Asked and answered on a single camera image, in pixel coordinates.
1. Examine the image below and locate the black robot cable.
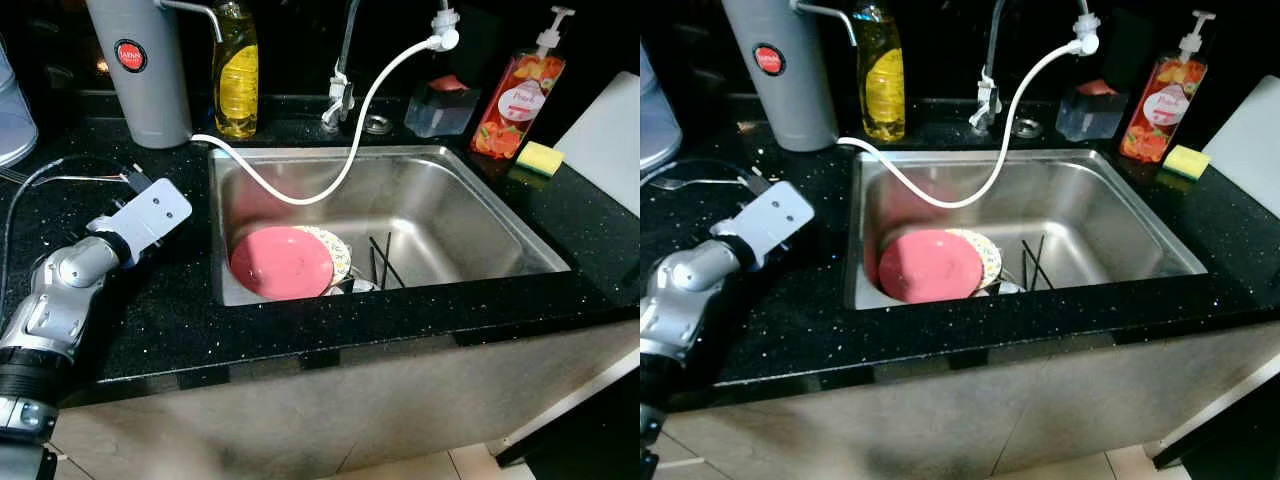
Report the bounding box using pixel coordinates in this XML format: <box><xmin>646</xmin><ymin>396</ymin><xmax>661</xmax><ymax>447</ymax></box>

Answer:
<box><xmin>645</xmin><ymin>157</ymin><xmax>771</xmax><ymax>193</ymax></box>
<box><xmin>0</xmin><ymin>155</ymin><xmax>151</xmax><ymax>301</ymax></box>

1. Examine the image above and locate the stainless steel sink basin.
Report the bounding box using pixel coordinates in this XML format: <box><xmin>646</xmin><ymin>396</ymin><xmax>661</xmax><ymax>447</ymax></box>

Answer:
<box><xmin>208</xmin><ymin>145</ymin><xmax>572</xmax><ymax>307</ymax></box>
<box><xmin>843</xmin><ymin>150</ymin><xmax>1210</xmax><ymax>311</ymax></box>

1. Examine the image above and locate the clear plastic sponge holder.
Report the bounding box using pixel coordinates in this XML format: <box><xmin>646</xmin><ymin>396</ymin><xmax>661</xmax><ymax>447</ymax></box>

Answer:
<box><xmin>1055</xmin><ymin>82</ymin><xmax>1130</xmax><ymax>142</ymax></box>
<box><xmin>405</xmin><ymin>78</ymin><xmax>482</xmax><ymax>139</ymax></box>

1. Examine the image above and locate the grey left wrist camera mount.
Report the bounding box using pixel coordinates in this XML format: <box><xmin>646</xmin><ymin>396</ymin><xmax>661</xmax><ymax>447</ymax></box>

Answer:
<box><xmin>88</xmin><ymin>178</ymin><xmax>193</xmax><ymax>265</ymax></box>
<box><xmin>710</xmin><ymin>180</ymin><xmax>816</xmax><ymax>271</ymax></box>

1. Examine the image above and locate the grey cylinder with red label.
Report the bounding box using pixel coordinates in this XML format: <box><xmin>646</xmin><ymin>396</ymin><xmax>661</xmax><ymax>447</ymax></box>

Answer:
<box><xmin>722</xmin><ymin>0</ymin><xmax>840</xmax><ymax>153</ymax></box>
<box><xmin>85</xmin><ymin>0</ymin><xmax>194</xmax><ymax>149</ymax></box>

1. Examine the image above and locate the white flexible hose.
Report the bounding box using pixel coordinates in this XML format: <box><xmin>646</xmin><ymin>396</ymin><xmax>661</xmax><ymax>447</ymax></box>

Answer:
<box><xmin>838</xmin><ymin>36</ymin><xmax>1086</xmax><ymax>210</ymax></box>
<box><xmin>190</xmin><ymin>32</ymin><xmax>446</xmax><ymax>207</ymax></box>

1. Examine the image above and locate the yellow patterned plate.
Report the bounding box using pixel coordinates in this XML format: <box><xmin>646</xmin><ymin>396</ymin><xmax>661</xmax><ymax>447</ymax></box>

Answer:
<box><xmin>946</xmin><ymin>228</ymin><xmax>1004</xmax><ymax>294</ymax></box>
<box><xmin>296</xmin><ymin>226</ymin><xmax>354</xmax><ymax>292</ymax></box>

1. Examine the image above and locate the yellow dish soap bottle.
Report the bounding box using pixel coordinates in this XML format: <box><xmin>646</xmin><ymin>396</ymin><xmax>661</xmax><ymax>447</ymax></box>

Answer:
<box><xmin>852</xmin><ymin>0</ymin><xmax>907</xmax><ymax>143</ymax></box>
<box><xmin>212</xmin><ymin>0</ymin><xmax>260</xmax><ymax>140</ymax></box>

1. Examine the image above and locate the white hose tap connector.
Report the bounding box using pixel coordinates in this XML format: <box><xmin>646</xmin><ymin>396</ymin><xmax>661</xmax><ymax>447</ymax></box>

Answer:
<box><xmin>430</xmin><ymin>0</ymin><xmax>462</xmax><ymax>53</ymax></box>
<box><xmin>1070</xmin><ymin>0</ymin><xmax>1102</xmax><ymax>57</ymax></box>

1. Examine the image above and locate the yellow sponge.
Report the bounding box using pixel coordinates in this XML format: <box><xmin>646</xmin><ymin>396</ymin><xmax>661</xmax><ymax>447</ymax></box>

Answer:
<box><xmin>516</xmin><ymin>141</ymin><xmax>567</xmax><ymax>179</ymax></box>
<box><xmin>1162</xmin><ymin>145</ymin><xmax>1213</xmax><ymax>182</ymax></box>

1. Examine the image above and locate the chrome sink faucet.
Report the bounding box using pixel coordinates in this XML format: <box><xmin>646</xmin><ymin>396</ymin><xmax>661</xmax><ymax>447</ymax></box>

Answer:
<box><xmin>968</xmin><ymin>0</ymin><xmax>1007</xmax><ymax>137</ymax></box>
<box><xmin>320</xmin><ymin>0</ymin><xmax>362</xmax><ymax>132</ymax></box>

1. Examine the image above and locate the pale grey board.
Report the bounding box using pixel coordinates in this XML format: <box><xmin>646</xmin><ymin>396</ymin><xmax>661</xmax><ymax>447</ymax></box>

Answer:
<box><xmin>555</xmin><ymin>70</ymin><xmax>641</xmax><ymax>217</ymax></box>
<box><xmin>1200</xmin><ymin>75</ymin><xmax>1280</xmax><ymax>220</ymax></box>

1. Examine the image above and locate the pink plate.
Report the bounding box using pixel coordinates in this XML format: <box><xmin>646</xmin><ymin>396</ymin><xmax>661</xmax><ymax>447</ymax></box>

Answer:
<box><xmin>878</xmin><ymin>229</ymin><xmax>986</xmax><ymax>305</ymax></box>
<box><xmin>230</xmin><ymin>226</ymin><xmax>336</xmax><ymax>302</ymax></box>

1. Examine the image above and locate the peach hand soap pump bottle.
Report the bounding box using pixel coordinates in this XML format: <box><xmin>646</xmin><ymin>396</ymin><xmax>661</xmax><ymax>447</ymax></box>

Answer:
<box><xmin>470</xmin><ymin>8</ymin><xmax>577</xmax><ymax>161</ymax></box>
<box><xmin>1118</xmin><ymin>10</ymin><xmax>1218</xmax><ymax>164</ymax></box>

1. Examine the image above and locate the white plastic container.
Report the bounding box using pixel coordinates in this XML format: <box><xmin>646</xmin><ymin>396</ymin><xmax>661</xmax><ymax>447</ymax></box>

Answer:
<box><xmin>0</xmin><ymin>35</ymin><xmax>39</xmax><ymax>169</ymax></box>
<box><xmin>640</xmin><ymin>40</ymin><xmax>684</xmax><ymax>172</ymax></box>

